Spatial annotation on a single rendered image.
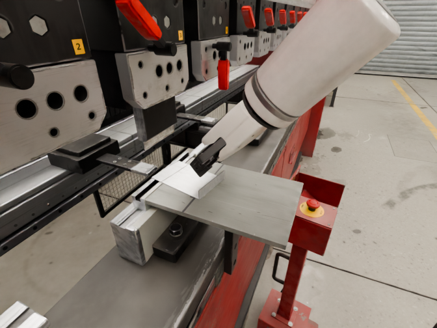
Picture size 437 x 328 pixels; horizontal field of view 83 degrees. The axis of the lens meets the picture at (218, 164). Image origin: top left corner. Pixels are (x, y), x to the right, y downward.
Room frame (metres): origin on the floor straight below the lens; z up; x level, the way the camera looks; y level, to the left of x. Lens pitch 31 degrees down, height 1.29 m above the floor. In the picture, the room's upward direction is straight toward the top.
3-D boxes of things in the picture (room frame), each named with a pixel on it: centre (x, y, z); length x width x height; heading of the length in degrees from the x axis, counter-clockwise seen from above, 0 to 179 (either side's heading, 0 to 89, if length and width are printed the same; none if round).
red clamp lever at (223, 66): (0.57, -0.01, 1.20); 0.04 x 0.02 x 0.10; 66
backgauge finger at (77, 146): (0.52, 0.26, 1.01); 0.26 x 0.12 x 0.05; 66
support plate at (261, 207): (0.39, -0.02, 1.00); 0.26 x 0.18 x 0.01; 66
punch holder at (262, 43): (0.98, -0.12, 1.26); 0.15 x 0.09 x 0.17; 156
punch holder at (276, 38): (1.16, -0.21, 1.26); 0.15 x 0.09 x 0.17; 156
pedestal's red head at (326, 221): (0.63, -0.31, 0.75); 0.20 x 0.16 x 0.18; 148
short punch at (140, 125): (0.45, 0.12, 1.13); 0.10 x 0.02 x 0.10; 156
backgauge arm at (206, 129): (1.16, 0.21, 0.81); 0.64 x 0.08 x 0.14; 66
